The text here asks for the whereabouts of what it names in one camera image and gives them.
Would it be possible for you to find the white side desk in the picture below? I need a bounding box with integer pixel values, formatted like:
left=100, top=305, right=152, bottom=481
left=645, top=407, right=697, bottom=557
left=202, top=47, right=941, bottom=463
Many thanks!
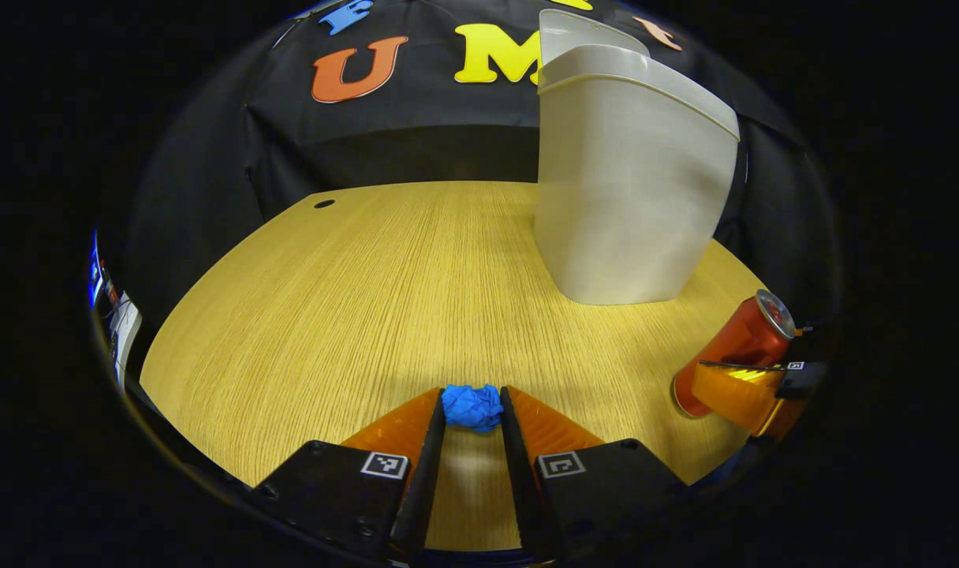
left=109, top=292, right=143, bottom=391

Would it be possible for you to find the white desktop garbage bin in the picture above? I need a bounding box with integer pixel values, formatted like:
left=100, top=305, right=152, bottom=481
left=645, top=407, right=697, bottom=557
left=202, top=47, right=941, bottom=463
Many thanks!
left=533, top=8, right=741, bottom=307

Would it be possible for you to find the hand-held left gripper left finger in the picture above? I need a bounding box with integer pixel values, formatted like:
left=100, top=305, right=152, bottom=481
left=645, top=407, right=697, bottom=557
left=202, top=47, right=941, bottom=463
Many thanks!
left=247, top=385, right=449, bottom=562

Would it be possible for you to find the blue paper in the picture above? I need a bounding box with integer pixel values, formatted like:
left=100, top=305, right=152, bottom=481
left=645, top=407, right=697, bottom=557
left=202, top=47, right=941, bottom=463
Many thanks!
left=440, top=383, right=505, bottom=434

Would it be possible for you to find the black backdrop cloth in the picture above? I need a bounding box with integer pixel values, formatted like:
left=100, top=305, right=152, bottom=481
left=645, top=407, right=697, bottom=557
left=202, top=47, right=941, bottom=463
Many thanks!
left=125, top=0, right=835, bottom=332

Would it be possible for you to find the red pop can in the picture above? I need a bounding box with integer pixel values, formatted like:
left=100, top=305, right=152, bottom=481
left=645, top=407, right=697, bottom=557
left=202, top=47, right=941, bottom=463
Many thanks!
left=673, top=290, right=797, bottom=419

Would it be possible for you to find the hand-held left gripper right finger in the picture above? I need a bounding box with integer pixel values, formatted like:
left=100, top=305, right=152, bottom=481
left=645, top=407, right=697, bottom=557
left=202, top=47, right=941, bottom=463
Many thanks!
left=499, top=385, right=689, bottom=562

